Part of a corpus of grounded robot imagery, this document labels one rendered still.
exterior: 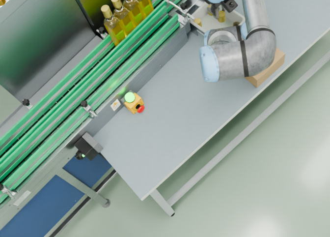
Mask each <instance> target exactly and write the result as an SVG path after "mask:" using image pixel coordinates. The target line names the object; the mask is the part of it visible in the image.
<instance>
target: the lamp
mask: <svg viewBox="0 0 330 237"><path fill-rule="evenodd" d="M125 100H126V101H127V102H128V103H133V102H134V101H135V95H134V94H133V93H131V92H129V93H127V94H126V95H125Z"/></svg>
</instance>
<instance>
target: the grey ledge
mask: <svg viewBox="0 0 330 237"><path fill-rule="evenodd" d="M101 41H102V39H101V38H100V37H99V36H95V37H94V38H93V39H92V40H91V41H90V42H89V43H88V44H87V45H86V46H85V47H84V48H83V49H82V50H81V51H80V52H78V53H77V54H76V55H75V56H74V57H73V58H72V59H71V60H70V61H69V62H68V63H67V64H66V65H65V66H64V67H63V68H62V69H61V70H59V71H58V72H57V73H56V74H55V75H54V76H53V77H52V78H51V79H50V80H49V81H48V82H47V83H46V84H45V85H44V86H43V87H42V88H41V89H40V90H39V91H38V92H37V93H36V94H35V95H34V96H33V97H31V98H30V99H29V102H30V103H32V104H33V105H35V104H36V103H37V102H39V101H40V100H41V99H42V98H43V97H44V96H45V95H46V94H47V93H48V92H49V91H50V90H51V89H52V88H53V87H54V86H55V85H56V84H57V83H58V82H59V81H61V80H62V79H63V78H64V77H65V76H66V75H67V74H68V73H69V72H70V71H71V70H72V69H73V68H74V67H75V66H76V65H77V64H78V63H79V62H80V61H81V60H83V59H84V58H85V57H86V56H87V55H88V54H89V53H90V52H91V51H92V50H93V49H94V48H95V47H96V46H97V45H98V44H99V43H100V42H101ZM28 111H29V109H28V108H27V107H26V106H24V105H22V104H20V105H19V106H18V107H17V108H16V109H15V110H14V111H13V112H12V113H11V114H10V115H9V116H8V117H6V118H5V119H4V120H3V121H2V122H1V123H0V138H1V137H2V136H3V135H4V134H5V133H6V132H7V131H8V130H9V129H10V128H11V127H12V126H13V125H14V124H15V123H17V122H18V121H19V120H20V119H21V118H22V117H23V116H24V115H25V114H26V113H27V112H28Z"/></svg>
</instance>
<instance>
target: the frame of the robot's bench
mask: <svg viewBox="0 0 330 237"><path fill-rule="evenodd" d="M328 60H330V50H329V51H328V52H327V53H326V54H325V55H324V56H323V57H322V58H321V59H320V60H319V61H317V62H316V63H315V64H314V65H313V66H312V67H311V68H310V69H309V70H308V71H307V72H305V73H304V74H303V75H302V76H301V77H300V78H299V79H298V80H297V81H296V82H295V83H294V84H292V85H291V87H290V88H289V89H288V90H286V91H285V92H284V93H283V94H282V95H281V96H280V97H279V98H278V99H277V100H276V101H275V102H273V103H272V104H271V105H270V106H269V107H268V108H267V109H266V110H265V111H264V112H263V113H261V114H260V115H259V116H258V117H257V118H256V119H255V120H254V121H253V122H252V123H251V124H250V125H248V126H247V127H246V128H245V129H244V130H243V131H242V132H241V133H240V134H239V135H238V136H237V137H235V138H234V139H233V140H232V141H231V142H230V143H229V144H228V145H227V146H226V147H225V148H223V149H222V150H221V151H220V152H219V153H218V154H217V155H216V156H215V157H214V158H213V159H212V160H210V161H209V162H208V163H207V164H206V165H205V166H204V167H203V168H202V169H201V170H200V171H199V172H197V173H196V174H195V175H194V176H193V177H192V178H191V179H190V180H189V181H188V182H187V183H186V184H184V185H183V186H182V187H181V188H180V189H179V190H178V191H177V192H176V193H175V194H174V195H173V196H171V197H170V198H169V199H168V200H167V201H166V200H165V199H164V198H163V197H162V195H161V194H160V193H159V192H158V191H157V189H155V190H154V191H153V192H152V193H150V196H151V197H152V198H153V199H154V200H155V201H156V202H157V203H158V204H159V206H160V207H161V208H162V209H163V210H164V211H165V212H166V213H167V214H168V216H170V217H172V216H174V214H175V211H174V210H173V209H172V208H171V206H172V205H173V204H174V203H176V202H177V201H178V200H179V199H180V198H181V197H182V196H183V195H184V194H185V193H186V192H187V191H188V190H190V189H191V188H192V187H193V186H194V185H195V184H196V183H197V182H198V181H199V180H200V179H201V178H203V177H204V176H205V175H206V174H207V173H208V172H209V171H210V170H211V169H212V168H213V167H214V166H215V165H217V164H218V163H219V162H220V161H221V160H222V159H223V158H224V157H225V156H226V155H227V154H228V153H230V152H231V151H232V150H233V148H234V147H236V146H237V145H238V144H239V143H240V142H241V141H242V140H243V139H244V138H245V137H246V136H247V135H248V134H250V133H251V132H252V131H253V130H254V129H255V128H256V127H257V126H258V125H259V124H260V123H261V122H263V121H264V120H265V119H266V118H267V117H268V116H269V115H270V114H271V113H272V112H273V111H274V110H275V109H277V108H278V107H279V106H280V105H281V104H282V103H283V102H284V101H285V100H286V99H287V98H288V97H290V96H291V95H292V94H293V93H294V92H295V91H296V90H297V89H298V88H299V87H300V86H301V85H303V84H304V83H305V82H306V81H307V80H308V79H309V78H310V77H311V76H312V75H313V74H314V73H315V72H317V71H318V70H319V69H320V68H321V67H322V66H323V65H324V64H325V63H326V62H327V61H328Z"/></svg>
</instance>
